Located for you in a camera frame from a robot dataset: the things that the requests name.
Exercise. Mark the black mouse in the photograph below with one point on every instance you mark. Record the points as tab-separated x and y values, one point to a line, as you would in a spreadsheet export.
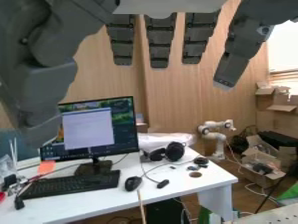
134	183

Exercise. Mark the small white jointed device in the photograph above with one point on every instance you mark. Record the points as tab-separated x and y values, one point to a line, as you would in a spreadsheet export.
219	136

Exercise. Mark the orange sticky note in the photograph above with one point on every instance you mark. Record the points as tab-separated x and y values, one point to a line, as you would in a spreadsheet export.
47	166

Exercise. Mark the black headphones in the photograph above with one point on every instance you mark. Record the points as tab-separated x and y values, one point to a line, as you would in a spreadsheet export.
174	151

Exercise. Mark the cardboard box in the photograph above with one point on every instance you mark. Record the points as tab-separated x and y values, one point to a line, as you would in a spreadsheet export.
267	166
277	100

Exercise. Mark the white desk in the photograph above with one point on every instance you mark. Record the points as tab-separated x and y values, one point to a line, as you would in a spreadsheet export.
89	206

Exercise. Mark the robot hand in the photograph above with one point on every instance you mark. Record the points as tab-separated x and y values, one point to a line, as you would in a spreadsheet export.
35	50

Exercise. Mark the thin stick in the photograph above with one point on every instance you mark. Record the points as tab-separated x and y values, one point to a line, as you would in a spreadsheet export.
142	208

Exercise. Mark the small black dongle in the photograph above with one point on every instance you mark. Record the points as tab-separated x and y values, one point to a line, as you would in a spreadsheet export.
163	183

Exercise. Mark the black keyboard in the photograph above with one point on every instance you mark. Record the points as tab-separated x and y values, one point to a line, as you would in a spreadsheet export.
67	185

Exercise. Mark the computer monitor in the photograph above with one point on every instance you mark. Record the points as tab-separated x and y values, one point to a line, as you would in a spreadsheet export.
89	128

